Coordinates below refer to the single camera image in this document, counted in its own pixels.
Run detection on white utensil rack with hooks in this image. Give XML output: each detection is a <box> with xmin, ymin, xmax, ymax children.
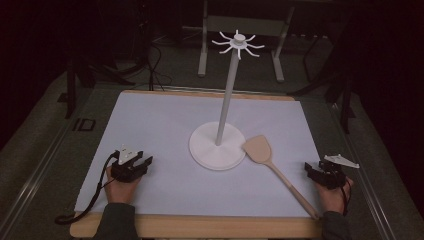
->
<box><xmin>188</xmin><ymin>29</ymin><xmax>266</xmax><ymax>172</ymax></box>

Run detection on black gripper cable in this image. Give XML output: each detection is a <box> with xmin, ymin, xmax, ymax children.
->
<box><xmin>339</xmin><ymin>178</ymin><xmax>354</xmax><ymax>217</ymax></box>
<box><xmin>54</xmin><ymin>150</ymin><xmax>120</xmax><ymax>226</ymax></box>

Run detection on white metal stand frame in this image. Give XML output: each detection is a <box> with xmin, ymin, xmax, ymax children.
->
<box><xmin>197</xmin><ymin>0</ymin><xmax>297</xmax><ymax>83</ymax></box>

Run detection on person's right hand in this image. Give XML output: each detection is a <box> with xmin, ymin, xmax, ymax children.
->
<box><xmin>314</xmin><ymin>176</ymin><xmax>354</xmax><ymax>215</ymax></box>

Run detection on black floor cables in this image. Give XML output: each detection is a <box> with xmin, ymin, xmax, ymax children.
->
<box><xmin>143</xmin><ymin>33</ymin><xmax>174</xmax><ymax>92</ymax></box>

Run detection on person's left hand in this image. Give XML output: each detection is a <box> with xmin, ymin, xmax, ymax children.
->
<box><xmin>104</xmin><ymin>165</ymin><xmax>143</xmax><ymax>205</ymax></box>

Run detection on black rectangular floor bracket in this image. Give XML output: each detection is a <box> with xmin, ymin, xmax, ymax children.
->
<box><xmin>72</xmin><ymin>117</ymin><xmax>97</xmax><ymax>132</ymax></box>

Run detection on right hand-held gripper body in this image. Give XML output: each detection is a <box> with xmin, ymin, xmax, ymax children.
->
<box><xmin>318</xmin><ymin>153</ymin><xmax>361</xmax><ymax>191</ymax></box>

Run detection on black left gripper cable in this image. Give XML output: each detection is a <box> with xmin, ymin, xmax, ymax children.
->
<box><xmin>54</xmin><ymin>150</ymin><xmax>120</xmax><ymax>226</ymax></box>

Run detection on black tripod stand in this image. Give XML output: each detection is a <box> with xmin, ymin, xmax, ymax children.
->
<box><xmin>63</xmin><ymin>46</ymin><xmax>137</xmax><ymax>120</ymax></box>
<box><xmin>289</xmin><ymin>29</ymin><xmax>357</xmax><ymax>135</ymax></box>

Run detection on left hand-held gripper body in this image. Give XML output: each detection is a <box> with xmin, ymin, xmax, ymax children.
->
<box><xmin>110</xmin><ymin>144</ymin><xmax>145</xmax><ymax>184</ymax></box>

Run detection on white table mat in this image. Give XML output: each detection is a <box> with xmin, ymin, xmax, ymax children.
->
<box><xmin>73</xmin><ymin>91</ymin><xmax>323</xmax><ymax>218</ymax></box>

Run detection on metal floor rail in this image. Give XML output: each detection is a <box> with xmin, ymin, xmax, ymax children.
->
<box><xmin>0</xmin><ymin>109</ymin><xmax>84</xmax><ymax>234</ymax></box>
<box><xmin>326</xmin><ymin>99</ymin><xmax>399</xmax><ymax>240</ymax></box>

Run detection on wooden spatula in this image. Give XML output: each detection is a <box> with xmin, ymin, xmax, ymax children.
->
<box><xmin>241</xmin><ymin>134</ymin><xmax>320</xmax><ymax>220</ymax></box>

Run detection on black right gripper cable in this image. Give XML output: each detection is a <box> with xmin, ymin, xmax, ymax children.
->
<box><xmin>339</xmin><ymin>178</ymin><xmax>354</xmax><ymax>217</ymax></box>

